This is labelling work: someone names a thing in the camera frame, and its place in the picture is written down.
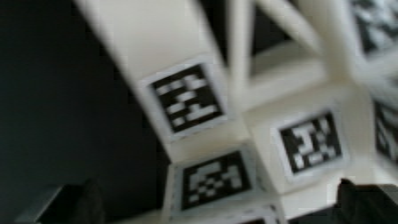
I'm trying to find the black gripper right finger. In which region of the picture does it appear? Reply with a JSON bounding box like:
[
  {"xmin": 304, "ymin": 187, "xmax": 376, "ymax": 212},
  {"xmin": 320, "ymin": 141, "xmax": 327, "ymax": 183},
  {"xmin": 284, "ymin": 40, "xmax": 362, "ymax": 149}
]
[{"xmin": 334, "ymin": 179, "xmax": 398, "ymax": 224}]

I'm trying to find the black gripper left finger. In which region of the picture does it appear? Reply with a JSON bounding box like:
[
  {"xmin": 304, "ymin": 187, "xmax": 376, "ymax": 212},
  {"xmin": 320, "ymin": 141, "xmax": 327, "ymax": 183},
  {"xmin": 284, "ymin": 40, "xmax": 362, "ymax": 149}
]
[{"xmin": 41, "ymin": 180, "xmax": 106, "ymax": 224}]

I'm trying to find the white marker cube front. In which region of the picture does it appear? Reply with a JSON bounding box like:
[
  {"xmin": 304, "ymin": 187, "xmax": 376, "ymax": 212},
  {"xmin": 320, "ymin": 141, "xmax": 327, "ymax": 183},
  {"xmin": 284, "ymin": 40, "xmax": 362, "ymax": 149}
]
[{"xmin": 160, "ymin": 143, "xmax": 288, "ymax": 224}]

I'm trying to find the white marker cube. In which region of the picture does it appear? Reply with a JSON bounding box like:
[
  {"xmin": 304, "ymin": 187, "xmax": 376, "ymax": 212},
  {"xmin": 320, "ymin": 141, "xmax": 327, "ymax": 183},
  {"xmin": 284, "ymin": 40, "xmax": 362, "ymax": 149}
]
[
  {"xmin": 160, "ymin": 143, "xmax": 288, "ymax": 224},
  {"xmin": 371, "ymin": 91, "xmax": 398, "ymax": 163}
]

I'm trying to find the white chair seat part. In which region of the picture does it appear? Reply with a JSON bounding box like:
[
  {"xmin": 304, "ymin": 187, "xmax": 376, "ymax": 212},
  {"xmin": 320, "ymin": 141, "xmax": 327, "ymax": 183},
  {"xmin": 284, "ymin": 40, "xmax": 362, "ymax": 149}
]
[{"xmin": 245, "ymin": 84, "xmax": 369, "ymax": 193}]

